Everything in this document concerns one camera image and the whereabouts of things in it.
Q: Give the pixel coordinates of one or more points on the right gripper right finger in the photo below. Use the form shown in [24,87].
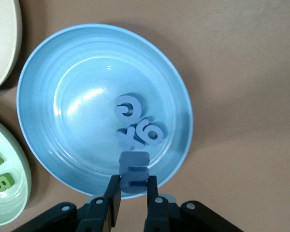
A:
[159,215]

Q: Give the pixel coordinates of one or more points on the blue foam letter X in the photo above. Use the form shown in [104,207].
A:
[129,137]

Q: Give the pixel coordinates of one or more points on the blue foam number 9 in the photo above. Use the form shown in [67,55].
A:
[142,125]

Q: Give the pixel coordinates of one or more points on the beige plate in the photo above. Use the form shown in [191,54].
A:
[2,36]

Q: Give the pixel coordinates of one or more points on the blue foam letter C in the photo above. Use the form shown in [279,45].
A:
[136,108]

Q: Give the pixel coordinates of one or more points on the green plate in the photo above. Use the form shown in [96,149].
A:
[12,205]

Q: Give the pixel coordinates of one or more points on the blue foam letter E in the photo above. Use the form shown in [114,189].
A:
[134,158]

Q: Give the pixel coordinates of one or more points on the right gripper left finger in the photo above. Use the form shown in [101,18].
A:
[96,215]

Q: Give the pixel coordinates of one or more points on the blue plate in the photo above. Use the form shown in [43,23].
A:
[87,72]

